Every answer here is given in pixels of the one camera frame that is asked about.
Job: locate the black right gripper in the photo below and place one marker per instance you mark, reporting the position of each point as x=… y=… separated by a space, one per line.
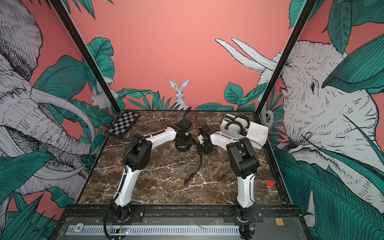
x=199 y=148

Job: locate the red cube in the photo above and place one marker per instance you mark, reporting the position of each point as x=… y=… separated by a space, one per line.
x=271 y=183

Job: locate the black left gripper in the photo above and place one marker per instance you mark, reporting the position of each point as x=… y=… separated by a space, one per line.
x=188 y=143

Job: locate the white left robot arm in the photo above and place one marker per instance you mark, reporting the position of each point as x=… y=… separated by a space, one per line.
x=137 y=157

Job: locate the white slotted cable duct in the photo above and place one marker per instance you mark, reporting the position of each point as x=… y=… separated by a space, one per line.
x=151 y=230

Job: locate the black frame post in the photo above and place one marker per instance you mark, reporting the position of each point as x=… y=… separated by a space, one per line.
x=65 y=18
x=299 y=25

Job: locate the white divided storage box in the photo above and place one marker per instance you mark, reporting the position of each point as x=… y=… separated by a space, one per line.
x=256 y=133

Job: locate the orange warning sticker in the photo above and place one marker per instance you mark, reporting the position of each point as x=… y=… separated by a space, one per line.
x=279 y=222

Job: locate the black frame post right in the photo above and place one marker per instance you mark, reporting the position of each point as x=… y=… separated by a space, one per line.
x=299 y=25

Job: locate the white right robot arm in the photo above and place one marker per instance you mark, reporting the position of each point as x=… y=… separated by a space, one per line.
x=244 y=163

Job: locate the black frame post left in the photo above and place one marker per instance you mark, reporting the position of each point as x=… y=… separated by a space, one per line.
x=65 y=18

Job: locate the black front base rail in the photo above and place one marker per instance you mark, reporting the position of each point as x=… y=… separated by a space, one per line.
x=230 y=213

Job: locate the black belt with metal buckle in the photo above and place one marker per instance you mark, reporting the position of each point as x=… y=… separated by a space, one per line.
x=242 y=119

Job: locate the black white checkerboard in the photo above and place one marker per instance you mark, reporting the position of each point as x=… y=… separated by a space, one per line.
x=123 y=124

